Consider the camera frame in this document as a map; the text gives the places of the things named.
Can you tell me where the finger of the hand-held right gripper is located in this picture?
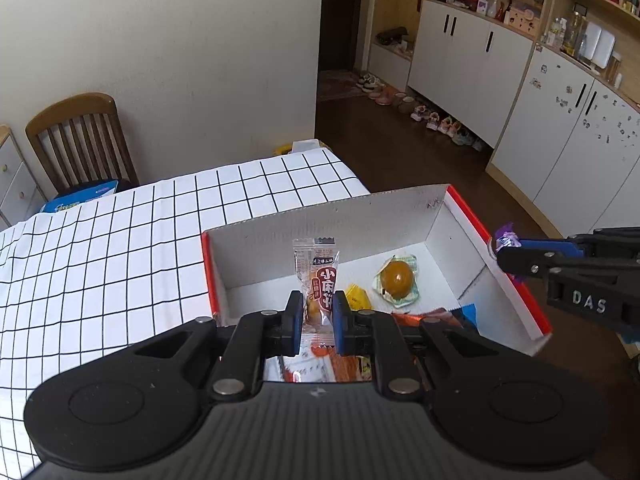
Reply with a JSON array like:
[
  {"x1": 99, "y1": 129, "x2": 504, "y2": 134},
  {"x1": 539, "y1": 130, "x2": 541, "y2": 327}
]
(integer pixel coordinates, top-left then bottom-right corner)
[
  {"x1": 496, "y1": 244, "x2": 571, "y2": 279},
  {"x1": 515, "y1": 236, "x2": 579, "y2": 257}
]

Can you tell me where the blue green box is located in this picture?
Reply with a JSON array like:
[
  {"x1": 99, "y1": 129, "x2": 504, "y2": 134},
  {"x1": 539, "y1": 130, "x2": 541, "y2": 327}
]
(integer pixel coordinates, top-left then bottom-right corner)
[{"x1": 40, "y1": 180, "x2": 120, "y2": 213}]

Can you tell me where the white low cabinet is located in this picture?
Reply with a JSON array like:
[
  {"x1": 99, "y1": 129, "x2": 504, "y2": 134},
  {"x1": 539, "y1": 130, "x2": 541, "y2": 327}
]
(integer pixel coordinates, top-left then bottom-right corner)
[{"x1": 407, "y1": 0, "x2": 536, "y2": 151}]

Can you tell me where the red cardboard box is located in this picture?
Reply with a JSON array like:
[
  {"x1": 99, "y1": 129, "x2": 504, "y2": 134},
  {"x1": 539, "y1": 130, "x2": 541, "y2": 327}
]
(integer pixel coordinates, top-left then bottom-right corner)
[{"x1": 201, "y1": 183, "x2": 553, "y2": 386}]

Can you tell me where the checkered tablecloth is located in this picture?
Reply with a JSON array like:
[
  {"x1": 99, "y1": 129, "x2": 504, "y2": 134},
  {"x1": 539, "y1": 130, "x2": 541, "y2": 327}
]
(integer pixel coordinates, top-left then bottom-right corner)
[{"x1": 0, "y1": 147, "x2": 372, "y2": 480}]

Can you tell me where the white shoe bench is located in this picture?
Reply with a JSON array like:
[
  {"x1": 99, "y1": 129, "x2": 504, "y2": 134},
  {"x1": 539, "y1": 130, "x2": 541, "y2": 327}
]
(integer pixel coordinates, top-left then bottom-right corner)
[{"x1": 369, "y1": 27, "x2": 416, "y2": 92}]

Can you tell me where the white cabinet with stickers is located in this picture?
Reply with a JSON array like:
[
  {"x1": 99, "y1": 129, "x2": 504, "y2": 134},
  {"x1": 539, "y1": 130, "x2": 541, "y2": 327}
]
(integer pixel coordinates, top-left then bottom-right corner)
[{"x1": 487, "y1": 45, "x2": 640, "y2": 233}]

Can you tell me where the dark wooden door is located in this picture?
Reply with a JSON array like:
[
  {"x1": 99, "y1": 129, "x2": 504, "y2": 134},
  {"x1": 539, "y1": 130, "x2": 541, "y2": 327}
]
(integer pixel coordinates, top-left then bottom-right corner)
[{"x1": 319, "y1": 0, "x2": 373, "y2": 73}]

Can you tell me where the small yellow packet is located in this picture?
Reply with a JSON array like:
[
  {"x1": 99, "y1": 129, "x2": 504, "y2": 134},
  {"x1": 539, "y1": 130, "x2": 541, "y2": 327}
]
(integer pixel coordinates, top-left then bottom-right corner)
[{"x1": 345, "y1": 283, "x2": 373, "y2": 312}]

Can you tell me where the row of shoes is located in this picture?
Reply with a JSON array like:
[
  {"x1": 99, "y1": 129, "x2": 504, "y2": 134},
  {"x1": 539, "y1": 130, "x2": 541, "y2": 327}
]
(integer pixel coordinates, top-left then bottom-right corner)
[{"x1": 357, "y1": 72, "x2": 486, "y2": 153}]

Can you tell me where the small orange candy packet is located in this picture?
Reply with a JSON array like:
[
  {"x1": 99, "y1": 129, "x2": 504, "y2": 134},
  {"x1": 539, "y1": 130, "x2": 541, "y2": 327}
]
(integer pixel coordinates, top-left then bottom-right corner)
[{"x1": 292, "y1": 236, "x2": 341, "y2": 348}]

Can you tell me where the blue snack packet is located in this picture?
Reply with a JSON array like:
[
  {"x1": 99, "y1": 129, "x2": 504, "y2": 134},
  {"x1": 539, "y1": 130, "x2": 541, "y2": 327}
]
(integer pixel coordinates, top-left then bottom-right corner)
[{"x1": 452, "y1": 302, "x2": 479, "y2": 336}]

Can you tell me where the white plastic container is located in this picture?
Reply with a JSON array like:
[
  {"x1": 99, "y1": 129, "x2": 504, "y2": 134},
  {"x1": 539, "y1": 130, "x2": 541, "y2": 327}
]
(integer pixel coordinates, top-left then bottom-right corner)
[{"x1": 582, "y1": 22, "x2": 616, "y2": 68}]

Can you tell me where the patterned door rug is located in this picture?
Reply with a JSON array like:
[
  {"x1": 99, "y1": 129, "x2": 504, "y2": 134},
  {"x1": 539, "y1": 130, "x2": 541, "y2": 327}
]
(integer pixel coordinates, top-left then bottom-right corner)
[{"x1": 317, "y1": 70, "x2": 372, "y2": 103}]

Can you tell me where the yellow oil bottle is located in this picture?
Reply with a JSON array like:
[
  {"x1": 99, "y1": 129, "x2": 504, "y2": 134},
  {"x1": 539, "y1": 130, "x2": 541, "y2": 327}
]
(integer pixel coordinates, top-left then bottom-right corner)
[{"x1": 562, "y1": 12, "x2": 586, "y2": 57}]

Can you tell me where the green egg yolk packet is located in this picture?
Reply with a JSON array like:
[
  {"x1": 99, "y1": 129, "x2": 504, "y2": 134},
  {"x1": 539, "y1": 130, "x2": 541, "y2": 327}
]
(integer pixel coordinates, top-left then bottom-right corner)
[{"x1": 372, "y1": 254, "x2": 420, "y2": 308}]

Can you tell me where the wooden shelf unit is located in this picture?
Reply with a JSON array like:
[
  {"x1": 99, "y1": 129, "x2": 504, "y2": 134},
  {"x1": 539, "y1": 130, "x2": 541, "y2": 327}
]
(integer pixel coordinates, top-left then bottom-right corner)
[{"x1": 537, "y1": 0, "x2": 640, "y2": 111}]

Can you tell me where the white orange snack packet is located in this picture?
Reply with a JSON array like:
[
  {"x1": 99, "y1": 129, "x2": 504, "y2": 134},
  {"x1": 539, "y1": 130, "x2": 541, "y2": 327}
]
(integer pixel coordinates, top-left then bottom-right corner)
[{"x1": 300, "y1": 342, "x2": 358, "y2": 383}]

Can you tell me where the white wooden sideboard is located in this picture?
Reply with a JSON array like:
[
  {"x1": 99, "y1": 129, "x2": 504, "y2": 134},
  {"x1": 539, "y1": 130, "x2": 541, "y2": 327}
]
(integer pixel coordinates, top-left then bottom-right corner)
[{"x1": 0, "y1": 125, "x2": 48, "y2": 228}]

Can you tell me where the purple candy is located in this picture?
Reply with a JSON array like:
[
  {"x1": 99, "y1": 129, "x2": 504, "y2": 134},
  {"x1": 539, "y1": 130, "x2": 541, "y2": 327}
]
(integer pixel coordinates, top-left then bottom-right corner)
[{"x1": 492, "y1": 221, "x2": 532, "y2": 292}]

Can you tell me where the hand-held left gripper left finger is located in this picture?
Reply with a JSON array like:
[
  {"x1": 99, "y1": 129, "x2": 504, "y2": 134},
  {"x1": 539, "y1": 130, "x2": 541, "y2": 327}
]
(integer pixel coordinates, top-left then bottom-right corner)
[{"x1": 135, "y1": 290, "x2": 306, "y2": 402}]

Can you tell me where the wooden chair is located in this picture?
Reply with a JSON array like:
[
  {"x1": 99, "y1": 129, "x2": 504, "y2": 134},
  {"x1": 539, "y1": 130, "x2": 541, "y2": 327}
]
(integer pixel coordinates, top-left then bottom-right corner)
[{"x1": 25, "y1": 92, "x2": 140, "y2": 197}]

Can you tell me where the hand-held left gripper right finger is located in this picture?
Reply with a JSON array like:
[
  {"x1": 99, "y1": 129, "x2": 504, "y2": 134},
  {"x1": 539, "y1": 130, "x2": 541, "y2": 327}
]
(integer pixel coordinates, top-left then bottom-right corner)
[{"x1": 332, "y1": 291, "x2": 508, "y2": 402}]

